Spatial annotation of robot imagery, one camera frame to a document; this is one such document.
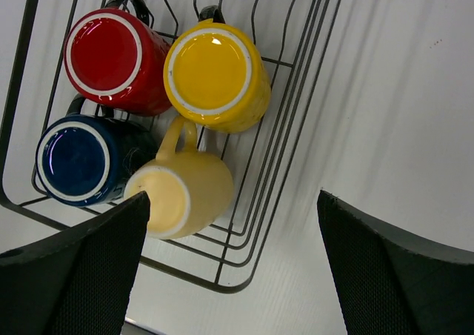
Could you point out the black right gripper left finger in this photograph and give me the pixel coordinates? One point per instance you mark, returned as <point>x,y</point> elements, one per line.
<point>77,281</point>

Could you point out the black wire dish rack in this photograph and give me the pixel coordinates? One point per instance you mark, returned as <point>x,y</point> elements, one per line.
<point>292,37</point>

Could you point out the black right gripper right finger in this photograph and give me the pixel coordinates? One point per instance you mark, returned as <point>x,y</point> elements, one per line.
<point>391,281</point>

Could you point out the blue mug black handle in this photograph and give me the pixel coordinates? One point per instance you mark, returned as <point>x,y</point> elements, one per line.
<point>84,160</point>

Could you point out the red mug black handle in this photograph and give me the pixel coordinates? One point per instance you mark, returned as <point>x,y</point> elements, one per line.
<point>113,57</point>

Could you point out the yellow mug black handle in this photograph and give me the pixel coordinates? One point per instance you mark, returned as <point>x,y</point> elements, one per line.
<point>214,75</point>

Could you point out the pale yellow mug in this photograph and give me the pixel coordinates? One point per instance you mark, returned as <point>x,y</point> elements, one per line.
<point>188,189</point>

